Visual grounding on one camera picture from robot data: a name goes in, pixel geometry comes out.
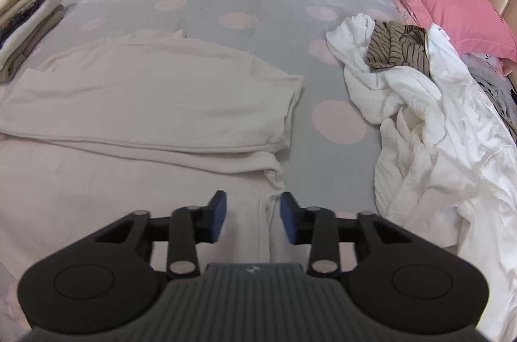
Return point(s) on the white fleece garment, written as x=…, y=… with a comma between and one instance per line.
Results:
x=375, y=91

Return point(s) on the cream sweatshirt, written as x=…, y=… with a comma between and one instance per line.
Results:
x=141, y=95

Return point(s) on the brown striped garment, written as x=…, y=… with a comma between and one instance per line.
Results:
x=398, y=47

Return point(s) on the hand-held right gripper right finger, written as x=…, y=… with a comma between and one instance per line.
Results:
x=287, y=215

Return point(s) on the white smooth shirt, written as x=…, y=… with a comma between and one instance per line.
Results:
x=480, y=148

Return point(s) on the stack of folded clothes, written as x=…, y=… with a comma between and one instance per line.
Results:
x=28, y=43

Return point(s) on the dark floral folded garment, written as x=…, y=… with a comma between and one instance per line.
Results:
x=20, y=17

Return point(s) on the bed with grey dotted sheet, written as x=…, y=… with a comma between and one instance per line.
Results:
x=242, y=15

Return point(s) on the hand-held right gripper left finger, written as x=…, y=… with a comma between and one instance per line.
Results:
x=218, y=217

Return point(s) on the white printed pillow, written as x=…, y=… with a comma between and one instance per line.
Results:
x=486, y=63

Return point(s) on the grey garment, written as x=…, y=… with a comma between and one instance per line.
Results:
x=499, y=95

